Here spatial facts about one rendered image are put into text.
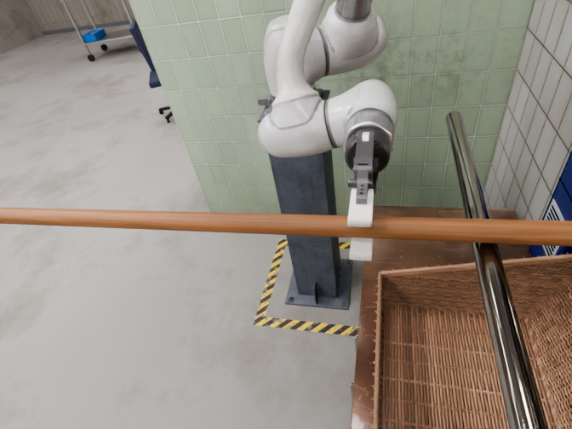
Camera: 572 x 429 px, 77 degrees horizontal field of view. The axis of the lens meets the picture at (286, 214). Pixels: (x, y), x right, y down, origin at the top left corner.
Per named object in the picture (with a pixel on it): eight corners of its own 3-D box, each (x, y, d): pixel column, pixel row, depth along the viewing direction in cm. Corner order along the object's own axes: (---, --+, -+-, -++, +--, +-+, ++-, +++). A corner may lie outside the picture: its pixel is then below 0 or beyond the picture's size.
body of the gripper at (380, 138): (391, 123, 60) (391, 154, 53) (389, 166, 65) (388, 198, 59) (345, 125, 62) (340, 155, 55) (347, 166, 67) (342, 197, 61)
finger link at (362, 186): (368, 180, 50) (368, 163, 48) (367, 204, 47) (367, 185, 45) (357, 180, 51) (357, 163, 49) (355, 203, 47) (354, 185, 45)
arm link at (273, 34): (265, 86, 127) (252, 18, 113) (313, 73, 129) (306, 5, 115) (275, 103, 115) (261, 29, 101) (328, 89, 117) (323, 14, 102)
